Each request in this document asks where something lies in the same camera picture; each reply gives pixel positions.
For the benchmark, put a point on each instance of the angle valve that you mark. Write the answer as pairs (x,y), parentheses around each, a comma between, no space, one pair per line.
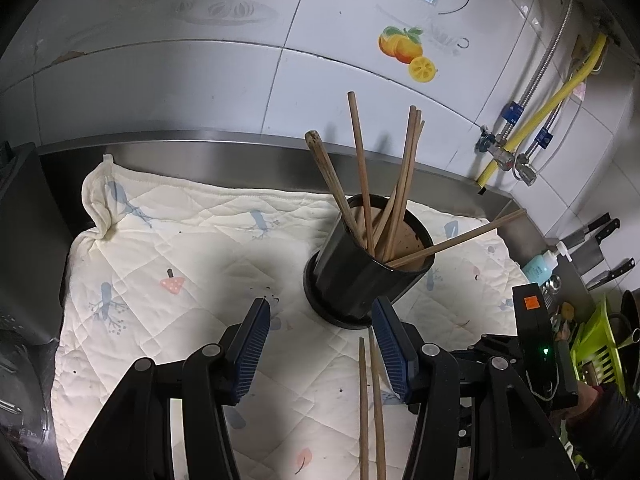
(489,143)
(523,171)

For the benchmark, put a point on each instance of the cleaver knife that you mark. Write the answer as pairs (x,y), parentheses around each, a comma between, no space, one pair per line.
(584,245)

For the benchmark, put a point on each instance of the black utensil holder cup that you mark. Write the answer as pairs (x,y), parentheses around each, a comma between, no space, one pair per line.
(342,280)

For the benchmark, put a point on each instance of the blue soap pump bottle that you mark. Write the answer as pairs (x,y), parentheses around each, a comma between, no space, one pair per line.
(540,268)

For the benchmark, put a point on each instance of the green plastic basket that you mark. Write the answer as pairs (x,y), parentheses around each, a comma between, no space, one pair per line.
(594,352)

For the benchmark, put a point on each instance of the white quilted cloth mat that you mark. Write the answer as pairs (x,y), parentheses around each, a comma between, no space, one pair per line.
(169,264)

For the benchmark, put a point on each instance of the long curved wooden spoon handle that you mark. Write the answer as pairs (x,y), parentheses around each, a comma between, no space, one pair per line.
(455,241)

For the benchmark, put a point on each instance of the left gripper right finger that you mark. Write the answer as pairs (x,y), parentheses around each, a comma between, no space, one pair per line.
(399,344)

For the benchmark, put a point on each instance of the right angle valve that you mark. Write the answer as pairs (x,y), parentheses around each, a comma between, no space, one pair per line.
(523,171)

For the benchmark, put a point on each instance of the thin wooden chopstick in cup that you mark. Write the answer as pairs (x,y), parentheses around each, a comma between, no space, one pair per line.
(407,185)

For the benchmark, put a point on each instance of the black handled kitchen knife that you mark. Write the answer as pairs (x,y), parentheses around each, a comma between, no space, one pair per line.
(611,275)

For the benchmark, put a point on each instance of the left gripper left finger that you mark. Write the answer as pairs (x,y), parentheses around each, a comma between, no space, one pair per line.
(244,350)

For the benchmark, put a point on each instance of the left angle valve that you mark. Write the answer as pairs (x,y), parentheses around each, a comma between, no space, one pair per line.
(489,143)

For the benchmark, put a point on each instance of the thick round wooden stick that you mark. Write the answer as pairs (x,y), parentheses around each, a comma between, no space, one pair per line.
(329,175)

